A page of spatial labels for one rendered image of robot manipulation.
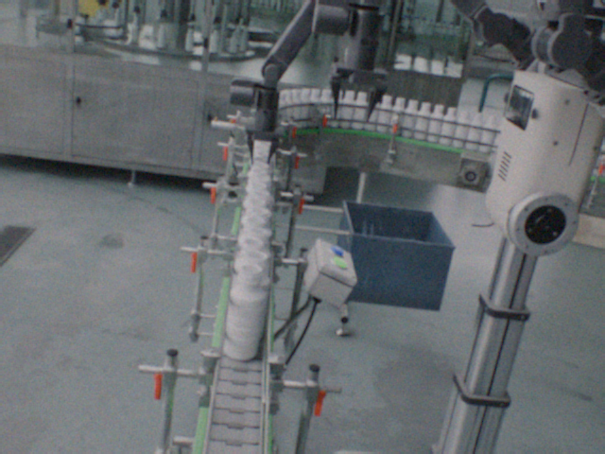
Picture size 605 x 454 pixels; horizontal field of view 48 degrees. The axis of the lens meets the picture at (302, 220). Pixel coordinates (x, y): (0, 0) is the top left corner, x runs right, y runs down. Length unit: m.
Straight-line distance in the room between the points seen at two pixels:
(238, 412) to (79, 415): 1.71
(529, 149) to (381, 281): 0.71
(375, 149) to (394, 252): 1.24
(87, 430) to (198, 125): 2.79
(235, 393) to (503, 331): 0.87
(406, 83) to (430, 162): 3.72
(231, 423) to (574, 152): 0.95
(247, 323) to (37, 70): 4.11
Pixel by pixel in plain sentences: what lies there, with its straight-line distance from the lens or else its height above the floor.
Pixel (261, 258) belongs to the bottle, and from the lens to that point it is 1.23.
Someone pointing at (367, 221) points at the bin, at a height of 0.89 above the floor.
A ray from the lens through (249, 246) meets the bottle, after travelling 1.26.
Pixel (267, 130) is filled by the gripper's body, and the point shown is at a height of 1.25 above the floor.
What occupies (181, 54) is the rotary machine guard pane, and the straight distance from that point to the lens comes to 4.92.
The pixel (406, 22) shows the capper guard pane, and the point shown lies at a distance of 6.86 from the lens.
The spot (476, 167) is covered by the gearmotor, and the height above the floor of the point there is 0.96.
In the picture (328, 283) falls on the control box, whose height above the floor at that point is 1.08.
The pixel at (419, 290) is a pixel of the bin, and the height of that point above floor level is 0.79.
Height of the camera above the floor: 1.64
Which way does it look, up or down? 20 degrees down
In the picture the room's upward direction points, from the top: 9 degrees clockwise
